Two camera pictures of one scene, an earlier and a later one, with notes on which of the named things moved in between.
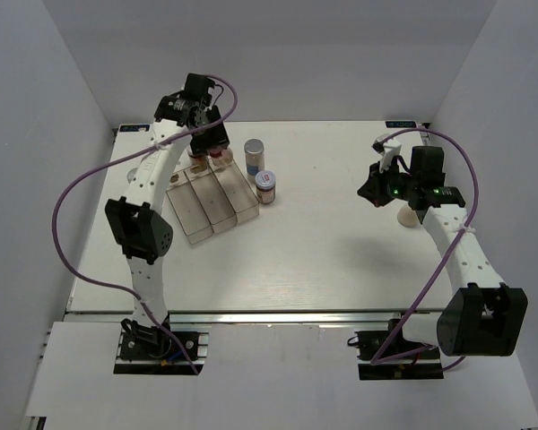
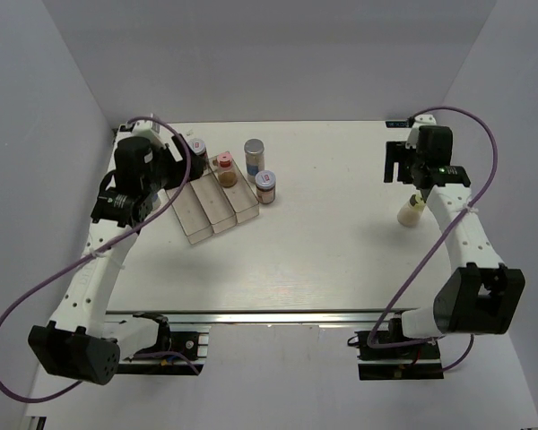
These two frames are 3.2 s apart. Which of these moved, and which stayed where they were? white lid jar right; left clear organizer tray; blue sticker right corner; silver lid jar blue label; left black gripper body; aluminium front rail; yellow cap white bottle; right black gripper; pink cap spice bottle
Moved: right black gripper; left black gripper body; pink cap spice bottle
Stayed: aluminium front rail; yellow cap white bottle; left clear organizer tray; blue sticker right corner; white lid jar right; silver lid jar blue label
